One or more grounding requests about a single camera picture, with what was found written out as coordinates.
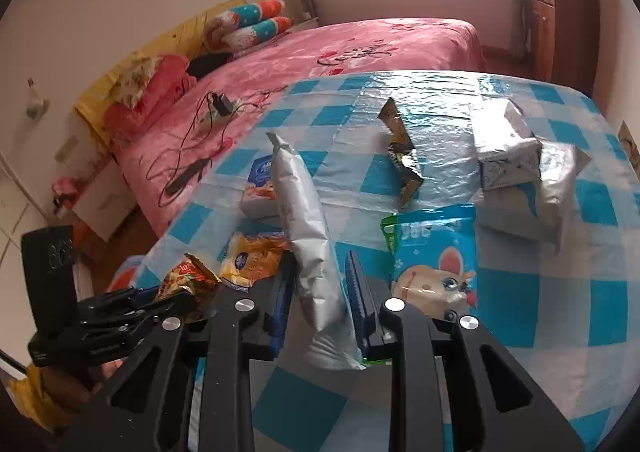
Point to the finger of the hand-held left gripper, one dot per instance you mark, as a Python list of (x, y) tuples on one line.
[(125, 299), (150, 319)]

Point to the black phone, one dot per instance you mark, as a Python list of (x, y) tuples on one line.
[(185, 176)]

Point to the pink printed bed blanket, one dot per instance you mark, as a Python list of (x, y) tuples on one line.
[(325, 46)]

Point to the brown wooden cabinet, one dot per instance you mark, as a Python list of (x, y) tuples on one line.
[(565, 31)]

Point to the silver foil pouch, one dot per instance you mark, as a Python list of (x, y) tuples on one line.
[(300, 222)]

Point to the white power strip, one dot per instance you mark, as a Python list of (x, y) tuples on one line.
[(215, 120)]

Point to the white silver snack bag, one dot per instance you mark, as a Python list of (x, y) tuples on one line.
[(555, 192)]

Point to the silver carton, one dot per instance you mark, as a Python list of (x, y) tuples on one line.
[(500, 151)]

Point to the white nightstand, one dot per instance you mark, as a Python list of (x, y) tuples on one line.
[(105, 197)]

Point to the blue white biscuit box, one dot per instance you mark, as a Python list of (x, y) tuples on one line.
[(257, 182)]

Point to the pink floral folded quilt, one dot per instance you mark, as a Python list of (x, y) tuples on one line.
[(150, 96)]

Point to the person's left forearm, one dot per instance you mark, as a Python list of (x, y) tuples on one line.
[(60, 394)]

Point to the gold black snack wrapper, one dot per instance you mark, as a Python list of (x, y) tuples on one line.
[(400, 146)]

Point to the wall power socket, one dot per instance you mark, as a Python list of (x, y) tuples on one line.
[(630, 144)]

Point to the yellow bread wrapper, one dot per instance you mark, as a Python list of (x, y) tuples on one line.
[(250, 259)]

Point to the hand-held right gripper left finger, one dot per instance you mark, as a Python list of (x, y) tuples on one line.
[(280, 312)]

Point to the yellow red snack wrapper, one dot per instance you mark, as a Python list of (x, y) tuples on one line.
[(187, 277)]

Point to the light blue plastic pack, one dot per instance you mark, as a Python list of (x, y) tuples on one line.
[(430, 252)]

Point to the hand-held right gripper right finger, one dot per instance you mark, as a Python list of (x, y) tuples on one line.
[(356, 297)]

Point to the yellow bed headboard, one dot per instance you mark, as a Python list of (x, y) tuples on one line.
[(165, 39)]

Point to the white wall fixture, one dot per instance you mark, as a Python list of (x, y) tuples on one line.
[(35, 99)]

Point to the black cloth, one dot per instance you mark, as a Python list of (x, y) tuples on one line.
[(210, 64)]

